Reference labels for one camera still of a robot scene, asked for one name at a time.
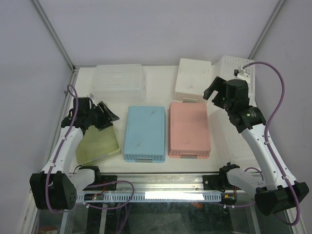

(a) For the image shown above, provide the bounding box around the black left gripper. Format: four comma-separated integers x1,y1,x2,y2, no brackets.
86,101,119,130

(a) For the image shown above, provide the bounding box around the cream white small basket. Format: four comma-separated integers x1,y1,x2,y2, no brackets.
173,58,213,103

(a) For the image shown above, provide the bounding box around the translucent white shallow basket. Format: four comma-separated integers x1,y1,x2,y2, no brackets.
91,64,147,102

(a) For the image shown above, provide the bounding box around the light blue plastic basket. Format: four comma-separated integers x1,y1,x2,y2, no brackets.
123,106,166,163

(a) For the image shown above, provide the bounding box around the pink plastic basket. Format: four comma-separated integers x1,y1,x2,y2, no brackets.
168,102,211,159

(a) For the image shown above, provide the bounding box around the large white perforated basket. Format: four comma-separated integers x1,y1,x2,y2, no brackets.
213,56,255,102

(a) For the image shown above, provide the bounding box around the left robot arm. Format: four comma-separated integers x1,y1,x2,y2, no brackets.
29,97,119,212

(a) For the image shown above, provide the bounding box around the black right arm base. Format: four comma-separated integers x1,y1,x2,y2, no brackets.
202,162,243,193

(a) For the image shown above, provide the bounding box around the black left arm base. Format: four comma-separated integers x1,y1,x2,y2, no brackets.
83,174,117,191

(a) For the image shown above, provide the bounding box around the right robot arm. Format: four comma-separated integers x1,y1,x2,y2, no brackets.
203,77,309,216

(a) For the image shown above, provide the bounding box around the yellow green plastic basket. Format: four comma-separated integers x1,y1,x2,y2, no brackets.
76,125,121,165

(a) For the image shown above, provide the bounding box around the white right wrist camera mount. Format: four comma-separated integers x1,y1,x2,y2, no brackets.
234,66,251,83

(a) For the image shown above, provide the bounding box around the white slotted cable duct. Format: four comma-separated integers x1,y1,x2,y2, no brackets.
76,192,221,203

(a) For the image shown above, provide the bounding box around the aluminium front rail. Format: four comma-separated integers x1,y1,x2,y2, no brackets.
102,172,219,193

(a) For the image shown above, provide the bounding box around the right aluminium corner post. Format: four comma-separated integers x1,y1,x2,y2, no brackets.
248,0,288,59

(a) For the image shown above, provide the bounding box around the aluminium corner post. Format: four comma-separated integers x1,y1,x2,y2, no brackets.
248,0,288,59
30,0,76,72

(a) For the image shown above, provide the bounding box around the left aluminium corner post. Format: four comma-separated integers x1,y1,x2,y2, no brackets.
30,0,76,72

